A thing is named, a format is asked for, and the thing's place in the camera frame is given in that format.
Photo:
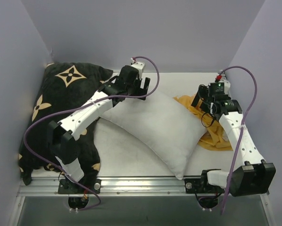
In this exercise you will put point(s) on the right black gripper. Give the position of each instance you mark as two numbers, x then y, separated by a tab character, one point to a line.
200	101

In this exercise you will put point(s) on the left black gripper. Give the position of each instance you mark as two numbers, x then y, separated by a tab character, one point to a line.
141	87

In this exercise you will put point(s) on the white pillow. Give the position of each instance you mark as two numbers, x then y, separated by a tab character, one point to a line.
168	128

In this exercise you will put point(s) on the blue and yellow pillowcase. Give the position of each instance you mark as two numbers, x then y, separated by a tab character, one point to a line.
215	138

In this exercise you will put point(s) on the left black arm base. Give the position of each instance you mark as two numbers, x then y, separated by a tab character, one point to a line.
67	187

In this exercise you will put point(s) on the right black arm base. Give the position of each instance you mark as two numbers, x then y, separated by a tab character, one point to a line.
200	186

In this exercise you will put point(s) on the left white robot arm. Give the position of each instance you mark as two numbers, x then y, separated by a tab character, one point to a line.
62	136

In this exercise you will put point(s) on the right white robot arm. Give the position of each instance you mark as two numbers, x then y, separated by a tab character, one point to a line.
249	173

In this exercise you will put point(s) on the black floral pillow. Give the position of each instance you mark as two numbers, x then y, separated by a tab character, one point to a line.
64	86

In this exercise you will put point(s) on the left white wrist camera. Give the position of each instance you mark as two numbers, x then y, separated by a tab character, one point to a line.
138	65

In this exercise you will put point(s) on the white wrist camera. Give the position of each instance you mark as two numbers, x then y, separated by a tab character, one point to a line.
138	65
226	85

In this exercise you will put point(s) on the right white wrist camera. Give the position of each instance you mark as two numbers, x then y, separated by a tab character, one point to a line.
226	85

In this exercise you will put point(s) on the aluminium front rail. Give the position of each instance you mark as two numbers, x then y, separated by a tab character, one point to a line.
111	186

